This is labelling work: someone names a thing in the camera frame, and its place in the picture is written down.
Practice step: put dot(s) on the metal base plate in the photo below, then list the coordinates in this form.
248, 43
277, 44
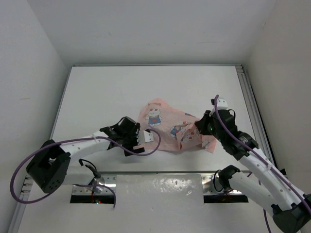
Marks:
102, 186
211, 186

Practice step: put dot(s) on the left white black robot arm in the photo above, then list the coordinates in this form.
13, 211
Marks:
48, 168

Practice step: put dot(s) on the white front cover board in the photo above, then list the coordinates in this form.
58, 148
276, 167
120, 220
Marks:
146, 204

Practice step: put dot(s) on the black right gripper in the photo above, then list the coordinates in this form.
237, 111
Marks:
202, 122

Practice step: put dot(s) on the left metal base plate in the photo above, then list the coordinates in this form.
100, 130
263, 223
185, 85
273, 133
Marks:
102, 186

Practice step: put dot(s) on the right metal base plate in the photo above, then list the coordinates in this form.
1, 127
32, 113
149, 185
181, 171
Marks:
211, 186

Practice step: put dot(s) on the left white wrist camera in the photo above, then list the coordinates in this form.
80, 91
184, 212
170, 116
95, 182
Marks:
147, 136

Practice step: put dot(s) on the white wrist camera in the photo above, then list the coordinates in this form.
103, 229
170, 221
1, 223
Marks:
147, 136
222, 103

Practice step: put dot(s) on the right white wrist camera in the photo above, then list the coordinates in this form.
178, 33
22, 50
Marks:
222, 103

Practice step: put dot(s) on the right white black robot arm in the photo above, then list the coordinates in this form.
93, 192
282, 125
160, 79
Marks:
289, 207

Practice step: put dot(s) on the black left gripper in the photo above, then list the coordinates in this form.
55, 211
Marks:
135, 131

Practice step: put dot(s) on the pink cartoon print pillowcase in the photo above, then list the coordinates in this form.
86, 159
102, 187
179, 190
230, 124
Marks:
176, 128

